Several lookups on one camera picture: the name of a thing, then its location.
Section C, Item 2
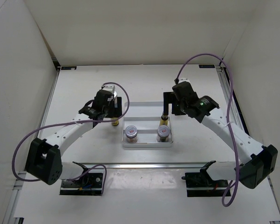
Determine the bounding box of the small yellow-label bottle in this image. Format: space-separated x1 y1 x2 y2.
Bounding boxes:
159 113 169 126
110 118 119 126

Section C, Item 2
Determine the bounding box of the white-lid spice jar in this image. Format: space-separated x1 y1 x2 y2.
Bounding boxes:
125 126 138 143
157 125 171 142

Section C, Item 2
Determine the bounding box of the tall blue-label shaker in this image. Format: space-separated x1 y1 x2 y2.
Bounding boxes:
111 91 118 108

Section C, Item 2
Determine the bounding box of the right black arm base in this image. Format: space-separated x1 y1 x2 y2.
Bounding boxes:
181 161 229 197

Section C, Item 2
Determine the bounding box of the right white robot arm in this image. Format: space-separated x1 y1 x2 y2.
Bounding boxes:
162 81 278 189

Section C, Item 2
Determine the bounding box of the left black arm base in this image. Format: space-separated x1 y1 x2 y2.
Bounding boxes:
59 162 107 196

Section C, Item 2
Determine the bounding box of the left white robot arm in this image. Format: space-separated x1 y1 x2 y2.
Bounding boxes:
25 84 122 187

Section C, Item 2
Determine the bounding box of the white three-compartment tray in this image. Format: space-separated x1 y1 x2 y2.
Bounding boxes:
122 101 173 149

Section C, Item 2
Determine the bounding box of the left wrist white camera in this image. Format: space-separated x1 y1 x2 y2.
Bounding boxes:
102 84 116 94

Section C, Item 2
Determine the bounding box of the wrist white camera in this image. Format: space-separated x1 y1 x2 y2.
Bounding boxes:
178 78 190 83
102 84 116 94

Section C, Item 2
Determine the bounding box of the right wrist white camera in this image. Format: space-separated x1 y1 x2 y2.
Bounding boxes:
178 78 190 83

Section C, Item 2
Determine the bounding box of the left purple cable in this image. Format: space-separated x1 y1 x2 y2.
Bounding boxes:
12 81 131 182

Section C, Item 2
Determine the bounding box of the aluminium front rail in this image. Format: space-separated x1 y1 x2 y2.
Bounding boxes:
83 162 212 169

